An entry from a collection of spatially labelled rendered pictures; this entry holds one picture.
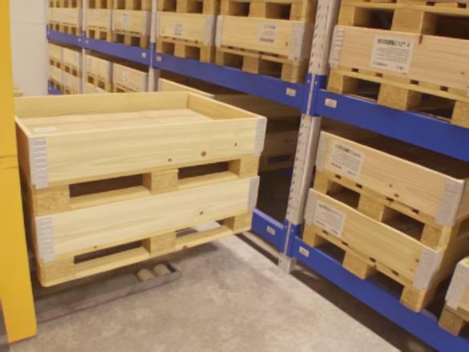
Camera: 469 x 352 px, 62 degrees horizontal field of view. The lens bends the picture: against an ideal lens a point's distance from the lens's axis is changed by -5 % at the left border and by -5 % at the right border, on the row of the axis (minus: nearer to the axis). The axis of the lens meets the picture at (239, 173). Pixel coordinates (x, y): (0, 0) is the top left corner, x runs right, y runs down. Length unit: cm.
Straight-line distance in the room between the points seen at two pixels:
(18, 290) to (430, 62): 203
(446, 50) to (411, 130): 37
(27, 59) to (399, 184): 665
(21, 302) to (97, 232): 46
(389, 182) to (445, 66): 59
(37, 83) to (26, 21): 105
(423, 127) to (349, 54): 53
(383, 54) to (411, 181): 60
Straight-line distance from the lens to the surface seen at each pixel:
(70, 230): 186
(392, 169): 202
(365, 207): 214
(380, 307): 228
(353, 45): 213
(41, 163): 171
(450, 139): 189
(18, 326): 212
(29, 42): 767
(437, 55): 190
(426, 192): 195
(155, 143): 187
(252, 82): 265
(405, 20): 200
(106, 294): 230
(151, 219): 201
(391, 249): 211
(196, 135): 197
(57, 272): 194
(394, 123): 200
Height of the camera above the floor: 145
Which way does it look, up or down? 20 degrees down
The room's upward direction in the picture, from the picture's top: 6 degrees clockwise
